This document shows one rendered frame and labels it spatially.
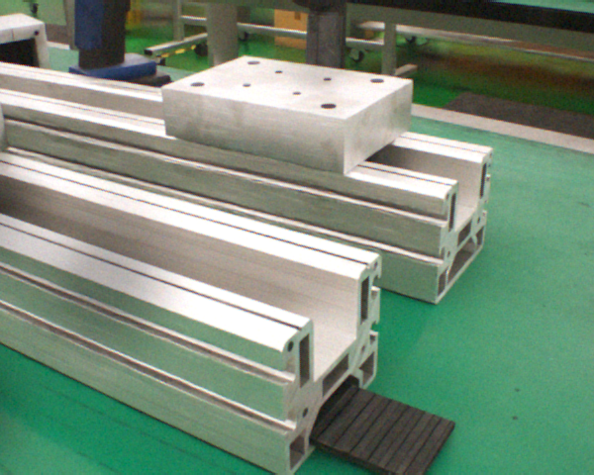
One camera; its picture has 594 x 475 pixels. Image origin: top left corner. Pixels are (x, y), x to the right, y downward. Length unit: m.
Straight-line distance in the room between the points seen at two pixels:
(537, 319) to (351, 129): 0.18
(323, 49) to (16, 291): 0.38
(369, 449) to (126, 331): 0.14
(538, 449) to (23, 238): 0.31
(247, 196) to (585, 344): 0.26
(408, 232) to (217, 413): 0.19
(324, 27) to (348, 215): 0.24
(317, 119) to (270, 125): 0.04
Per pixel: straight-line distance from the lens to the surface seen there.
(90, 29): 0.88
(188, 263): 0.45
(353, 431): 0.40
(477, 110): 3.51
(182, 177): 0.60
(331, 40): 0.71
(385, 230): 0.51
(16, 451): 0.43
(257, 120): 0.53
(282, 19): 4.73
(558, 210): 0.68
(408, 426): 0.40
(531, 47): 3.91
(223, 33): 3.26
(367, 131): 0.52
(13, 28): 1.05
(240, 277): 0.43
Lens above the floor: 1.06
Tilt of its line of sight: 28 degrees down
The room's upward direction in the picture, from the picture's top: 1 degrees counter-clockwise
